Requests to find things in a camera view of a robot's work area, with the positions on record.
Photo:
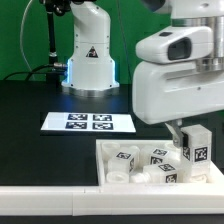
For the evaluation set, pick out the white square tabletop tray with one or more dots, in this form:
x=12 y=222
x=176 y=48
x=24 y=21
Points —
x=106 y=149

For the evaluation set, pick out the white L-shaped corner fence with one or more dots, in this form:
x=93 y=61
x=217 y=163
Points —
x=116 y=199

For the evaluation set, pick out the white marker base sheet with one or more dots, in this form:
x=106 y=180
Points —
x=88 y=122

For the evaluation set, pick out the black camera stand pole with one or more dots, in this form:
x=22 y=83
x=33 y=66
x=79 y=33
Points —
x=59 y=8

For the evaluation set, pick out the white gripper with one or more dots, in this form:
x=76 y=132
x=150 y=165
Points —
x=167 y=84

